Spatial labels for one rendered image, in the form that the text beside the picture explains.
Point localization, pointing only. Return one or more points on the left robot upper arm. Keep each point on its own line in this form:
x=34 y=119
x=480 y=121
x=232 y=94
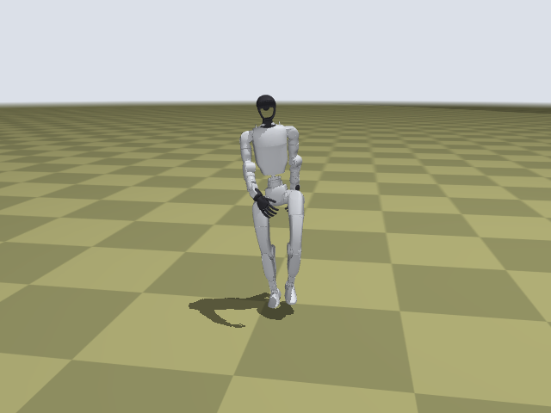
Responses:
x=293 y=146

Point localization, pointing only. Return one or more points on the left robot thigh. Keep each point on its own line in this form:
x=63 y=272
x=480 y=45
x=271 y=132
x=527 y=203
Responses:
x=296 y=202

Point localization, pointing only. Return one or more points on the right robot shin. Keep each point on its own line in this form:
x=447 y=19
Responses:
x=269 y=268

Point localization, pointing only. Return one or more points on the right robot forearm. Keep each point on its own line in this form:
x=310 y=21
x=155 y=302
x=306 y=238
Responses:
x=250 y=182

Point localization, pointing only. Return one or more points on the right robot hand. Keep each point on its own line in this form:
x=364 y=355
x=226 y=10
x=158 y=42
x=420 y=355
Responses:
x=262 y=203

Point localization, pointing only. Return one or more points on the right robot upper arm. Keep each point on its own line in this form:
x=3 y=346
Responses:
x=245 y=147

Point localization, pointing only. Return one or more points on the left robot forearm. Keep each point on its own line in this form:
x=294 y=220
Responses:
x=294 y=176

